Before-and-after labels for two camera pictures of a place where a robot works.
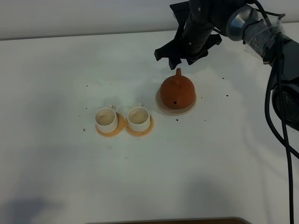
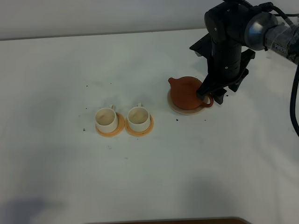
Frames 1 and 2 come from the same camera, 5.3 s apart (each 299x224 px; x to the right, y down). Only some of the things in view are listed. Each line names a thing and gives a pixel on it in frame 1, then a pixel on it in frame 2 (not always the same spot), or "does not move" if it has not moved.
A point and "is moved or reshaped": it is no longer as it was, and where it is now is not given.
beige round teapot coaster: (173, 111) to (187, 112)
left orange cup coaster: (120, 126) does not move
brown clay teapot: (177, 91) is moved or reshaped
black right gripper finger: (170, 49) to (205, 90)
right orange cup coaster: (140, 134) does not move
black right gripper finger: (175, 60) to (218, 95)
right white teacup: (138, 118) does not move
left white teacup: (106, 119) does not move
